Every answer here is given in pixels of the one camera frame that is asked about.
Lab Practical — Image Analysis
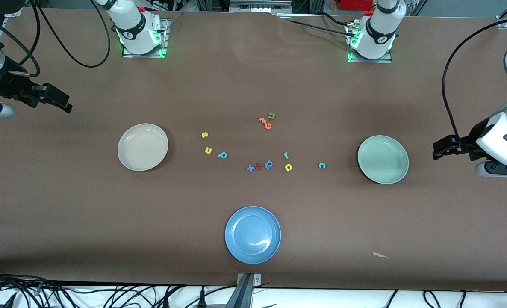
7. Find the green round plate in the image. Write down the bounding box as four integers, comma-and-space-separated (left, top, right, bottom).
357, 135, 410, 185

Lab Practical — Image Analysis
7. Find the beige round plate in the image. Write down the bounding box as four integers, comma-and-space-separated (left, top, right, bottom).
117, 123, 169, 172

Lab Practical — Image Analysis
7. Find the red background object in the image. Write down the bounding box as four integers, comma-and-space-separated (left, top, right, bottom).
338, 0, 376, 11

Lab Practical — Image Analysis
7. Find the blue round plate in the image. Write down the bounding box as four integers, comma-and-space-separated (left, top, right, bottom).
224, 206, 282, 265

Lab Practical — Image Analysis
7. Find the grey metal box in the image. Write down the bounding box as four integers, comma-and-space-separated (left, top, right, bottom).
229, 0, 293, 13

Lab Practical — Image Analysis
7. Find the grey metal beam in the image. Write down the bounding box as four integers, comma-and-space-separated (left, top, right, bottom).
224, 274, 254, 308

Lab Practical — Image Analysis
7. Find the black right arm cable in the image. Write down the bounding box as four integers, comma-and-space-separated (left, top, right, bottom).
0, 0, 111, 77

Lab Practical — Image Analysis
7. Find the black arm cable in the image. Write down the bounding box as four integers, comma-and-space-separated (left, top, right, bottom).
442, 16, 507, 139
0, 0, 111, 77

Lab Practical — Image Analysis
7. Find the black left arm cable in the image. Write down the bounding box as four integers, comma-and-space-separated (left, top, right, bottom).
442, 16, 507, 139

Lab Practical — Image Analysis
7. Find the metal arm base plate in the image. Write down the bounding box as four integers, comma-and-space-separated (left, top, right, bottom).
122, 17, 169, 59
347, 21, 393, 64

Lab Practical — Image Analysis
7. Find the black base cable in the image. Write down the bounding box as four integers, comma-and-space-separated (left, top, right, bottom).
320, 12, 357, 27
275, 15, 359, 39

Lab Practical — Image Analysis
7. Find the silver table edge bracket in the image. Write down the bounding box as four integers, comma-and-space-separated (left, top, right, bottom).
237, 273, 262, 286

